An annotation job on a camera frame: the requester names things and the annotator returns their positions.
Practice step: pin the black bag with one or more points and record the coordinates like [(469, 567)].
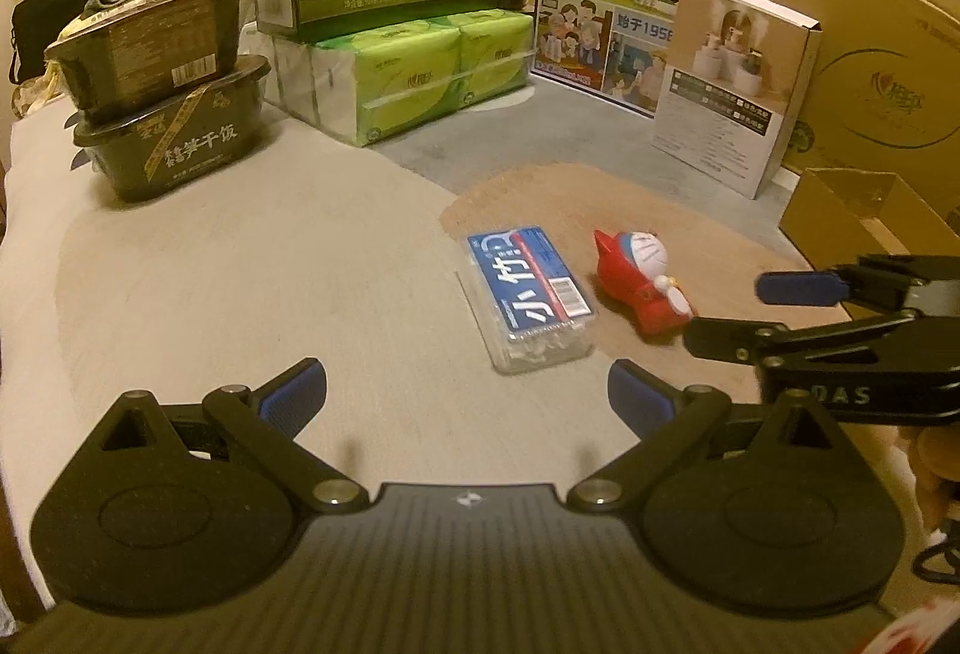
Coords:
[(34, 25)]

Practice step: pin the upper black food bowl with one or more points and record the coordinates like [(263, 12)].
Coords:
[(136, 60)]

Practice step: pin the shallow open cardboard tray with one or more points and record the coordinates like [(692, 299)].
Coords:
[(836, 215)]

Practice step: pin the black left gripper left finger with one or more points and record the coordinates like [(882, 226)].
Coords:
[(261, 425)]

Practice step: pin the green tissue pack left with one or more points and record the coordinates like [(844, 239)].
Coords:
[(371, 85)]

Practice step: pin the lower black food bowl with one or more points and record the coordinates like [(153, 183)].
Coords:
[(189, 135)]

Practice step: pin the red Doraemon toy figure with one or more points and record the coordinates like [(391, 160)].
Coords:
[(633, 269)]

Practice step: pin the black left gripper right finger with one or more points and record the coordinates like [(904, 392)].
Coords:
[(671, 425)]

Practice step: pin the green tissue pack right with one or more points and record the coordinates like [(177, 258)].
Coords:
[(495, 50)]

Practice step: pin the white humidifier product box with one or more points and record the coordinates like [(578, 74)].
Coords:
[(736, 75)]

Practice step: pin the clear box blue label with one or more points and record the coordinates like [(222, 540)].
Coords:
[(530, 309)]

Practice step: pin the green tissue pack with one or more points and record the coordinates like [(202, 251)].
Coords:
[(371, 85), (495, 50)]

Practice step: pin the large brown cardboard box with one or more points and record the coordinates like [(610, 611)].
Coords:
[(884, 93)]

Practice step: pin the black food bowl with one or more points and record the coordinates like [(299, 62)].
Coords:
[(189, 135), (136, 60)]

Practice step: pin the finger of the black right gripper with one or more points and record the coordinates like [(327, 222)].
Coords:
[(748, 342), (874, 282)]

